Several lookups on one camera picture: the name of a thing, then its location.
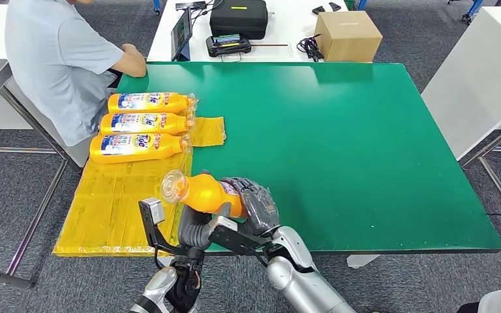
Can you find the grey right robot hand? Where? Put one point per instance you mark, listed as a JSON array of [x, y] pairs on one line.
[[259, 207]]

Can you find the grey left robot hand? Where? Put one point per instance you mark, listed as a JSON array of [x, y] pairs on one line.
[[194, 229]]

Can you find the orange detergent bottle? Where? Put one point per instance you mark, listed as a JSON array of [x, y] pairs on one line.
[[138, 149], [207, 194], [146, 103], [144, 124]]

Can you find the white table foot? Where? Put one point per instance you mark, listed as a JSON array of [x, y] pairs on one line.
[[363, 261]]

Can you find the thin black pen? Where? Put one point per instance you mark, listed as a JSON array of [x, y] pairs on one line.
[[271, 45]]

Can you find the black handheld controller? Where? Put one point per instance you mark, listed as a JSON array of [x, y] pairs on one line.
[[228, 46]]

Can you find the white desk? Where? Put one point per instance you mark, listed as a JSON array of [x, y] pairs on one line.
[[288, 22]]

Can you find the black zip carrying case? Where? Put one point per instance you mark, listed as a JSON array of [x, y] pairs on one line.
[[239, 18]]

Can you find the brown cardboard box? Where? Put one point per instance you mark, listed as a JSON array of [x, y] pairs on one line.
[[347, 37]]

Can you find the black tablet on stand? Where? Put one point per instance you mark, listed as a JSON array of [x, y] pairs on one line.
[[181, 31]]

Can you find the green crate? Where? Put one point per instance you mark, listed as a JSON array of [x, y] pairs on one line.
[[350, 3]]

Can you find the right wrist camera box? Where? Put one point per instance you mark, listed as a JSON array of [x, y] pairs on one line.
[[233, 235]]

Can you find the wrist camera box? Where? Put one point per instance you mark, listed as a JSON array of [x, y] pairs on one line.
[[152, 211], [233, 235]]

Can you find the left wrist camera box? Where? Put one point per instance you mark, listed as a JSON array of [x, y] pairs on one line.
[[152, 211]]

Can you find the blue metal cart frame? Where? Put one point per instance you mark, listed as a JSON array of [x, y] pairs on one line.
[[156, 4], [361, 3]]

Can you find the steel table leg frame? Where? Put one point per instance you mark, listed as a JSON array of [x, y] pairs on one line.
[[492, 144]]

